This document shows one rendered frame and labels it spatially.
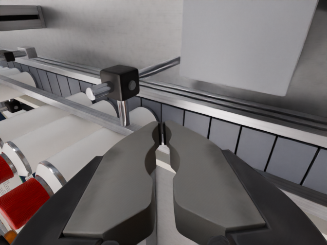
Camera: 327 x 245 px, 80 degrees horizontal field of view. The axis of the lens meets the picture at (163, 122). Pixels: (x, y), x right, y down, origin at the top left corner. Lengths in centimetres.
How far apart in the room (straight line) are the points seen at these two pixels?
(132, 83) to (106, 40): 21
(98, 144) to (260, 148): 19
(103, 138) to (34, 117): 15
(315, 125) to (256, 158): 7
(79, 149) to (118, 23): 23
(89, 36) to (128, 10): 12
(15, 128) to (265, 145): 33
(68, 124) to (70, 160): 10
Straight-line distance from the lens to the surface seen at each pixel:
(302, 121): 27
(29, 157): 30
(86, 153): 23
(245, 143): 26
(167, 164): 29
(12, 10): 54
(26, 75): 58
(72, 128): 32
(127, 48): 37
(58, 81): 49
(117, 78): 20
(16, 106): 70
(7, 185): 74
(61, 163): 23
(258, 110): 27
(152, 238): 65
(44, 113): 37
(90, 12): 43
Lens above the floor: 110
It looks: 46 degrees down
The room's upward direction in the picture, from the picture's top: 127 degrees counter-clockwise
